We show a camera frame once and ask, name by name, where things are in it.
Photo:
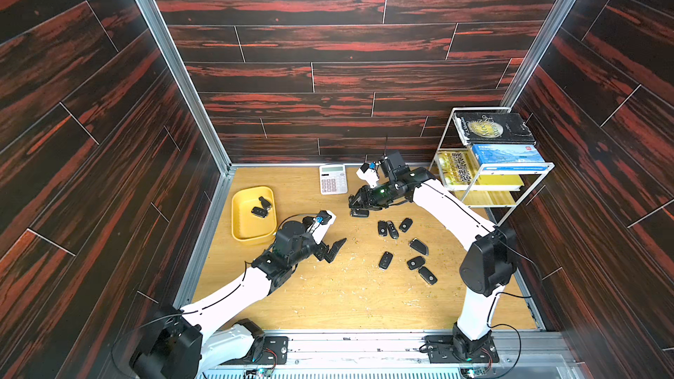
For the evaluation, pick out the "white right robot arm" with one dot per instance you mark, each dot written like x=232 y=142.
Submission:
x=489 y=261

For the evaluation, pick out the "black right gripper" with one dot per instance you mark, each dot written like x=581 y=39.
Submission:
x=366 y=200

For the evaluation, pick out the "white metal shelf rack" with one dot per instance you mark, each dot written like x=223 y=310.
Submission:
x=506 y=200

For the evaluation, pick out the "black VW car key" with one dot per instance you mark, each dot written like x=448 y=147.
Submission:
x=382 y=228

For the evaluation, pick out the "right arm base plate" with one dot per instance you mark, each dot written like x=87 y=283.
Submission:
x=459 y=349

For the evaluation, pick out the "black book gold emblem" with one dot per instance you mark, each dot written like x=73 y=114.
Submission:
x=476 y=128

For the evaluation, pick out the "black car key right middle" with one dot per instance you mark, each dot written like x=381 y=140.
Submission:
x=416 y=262

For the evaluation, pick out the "black flip car key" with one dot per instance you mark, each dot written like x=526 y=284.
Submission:
x=260 y=212

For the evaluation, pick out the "black chrome Mercedes car key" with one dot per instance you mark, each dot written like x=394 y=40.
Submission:
x=265 y=203

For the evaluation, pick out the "small black car key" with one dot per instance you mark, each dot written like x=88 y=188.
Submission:
x=405 y=225

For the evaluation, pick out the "black car key right lower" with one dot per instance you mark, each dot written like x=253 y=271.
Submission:
x=427 y=275

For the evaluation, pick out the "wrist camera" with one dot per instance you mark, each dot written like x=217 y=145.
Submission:
x=368 y=172
x=322 y=222

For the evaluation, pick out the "black chrome button key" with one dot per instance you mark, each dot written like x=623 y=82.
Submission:
x=392 y=230

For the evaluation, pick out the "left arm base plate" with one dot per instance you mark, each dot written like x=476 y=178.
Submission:
x=267 y=350

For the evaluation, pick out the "black car key centre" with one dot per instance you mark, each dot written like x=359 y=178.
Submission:
x=385 y=260

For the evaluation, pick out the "yellow plastic storage box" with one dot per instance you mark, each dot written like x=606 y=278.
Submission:
x=254 y=218

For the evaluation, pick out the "black car key right upper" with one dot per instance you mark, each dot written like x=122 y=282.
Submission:
x=419 y=247

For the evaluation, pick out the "white calculator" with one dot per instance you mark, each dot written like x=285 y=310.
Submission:
x=333 y=179

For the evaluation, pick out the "large black smart key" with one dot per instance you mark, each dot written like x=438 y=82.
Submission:
x=359 y=213

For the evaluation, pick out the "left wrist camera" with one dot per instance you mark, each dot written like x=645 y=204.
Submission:
x=322 y=222

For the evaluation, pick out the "blue book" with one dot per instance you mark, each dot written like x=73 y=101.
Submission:
x=509 y=157

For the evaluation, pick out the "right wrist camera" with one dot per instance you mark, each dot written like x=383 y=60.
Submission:
x=368 y=172

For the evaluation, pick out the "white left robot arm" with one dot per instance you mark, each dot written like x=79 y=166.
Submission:
x=186 y=342

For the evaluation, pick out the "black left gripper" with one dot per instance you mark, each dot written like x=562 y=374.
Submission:
x=320 y=253

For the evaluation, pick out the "yellow book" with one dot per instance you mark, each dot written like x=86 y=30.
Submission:
x=458 y=168

